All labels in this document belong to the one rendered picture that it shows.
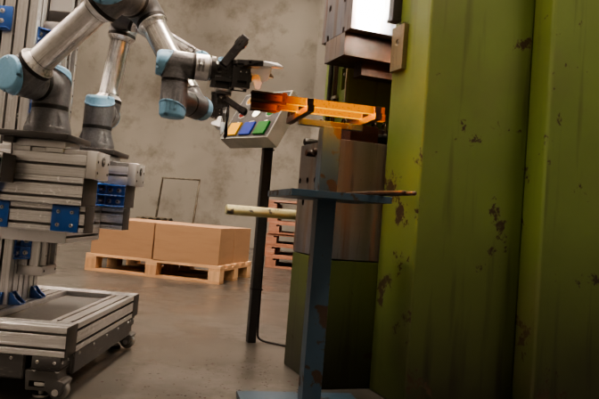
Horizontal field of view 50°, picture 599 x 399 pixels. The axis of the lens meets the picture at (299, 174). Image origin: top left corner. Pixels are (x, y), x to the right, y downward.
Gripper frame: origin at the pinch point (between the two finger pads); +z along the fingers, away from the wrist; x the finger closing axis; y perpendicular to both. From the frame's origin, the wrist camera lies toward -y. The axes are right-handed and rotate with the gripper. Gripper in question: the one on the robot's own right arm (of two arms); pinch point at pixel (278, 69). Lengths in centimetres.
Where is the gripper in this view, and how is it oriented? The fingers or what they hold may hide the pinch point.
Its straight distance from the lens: 192.8
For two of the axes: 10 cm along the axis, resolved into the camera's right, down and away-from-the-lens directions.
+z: 9.7, 0.9, 2.2
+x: 2.3, -0.4, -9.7
